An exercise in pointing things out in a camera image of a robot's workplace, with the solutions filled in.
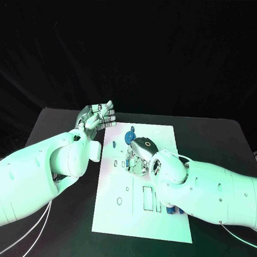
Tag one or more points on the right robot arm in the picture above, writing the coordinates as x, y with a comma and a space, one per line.
207, 192

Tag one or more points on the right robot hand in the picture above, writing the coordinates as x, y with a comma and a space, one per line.
143, 147

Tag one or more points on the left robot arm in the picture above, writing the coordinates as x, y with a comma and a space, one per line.
27, 170

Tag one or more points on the blue gear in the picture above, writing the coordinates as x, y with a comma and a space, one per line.
128, 137

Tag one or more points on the white task board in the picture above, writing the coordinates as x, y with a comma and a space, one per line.
117, 215

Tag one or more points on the blue cylinder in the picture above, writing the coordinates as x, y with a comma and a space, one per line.
170, 210
181, 210

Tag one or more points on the blue plug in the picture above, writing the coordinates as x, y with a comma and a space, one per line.
127, 163

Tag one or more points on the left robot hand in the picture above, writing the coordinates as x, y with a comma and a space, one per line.
92, 119

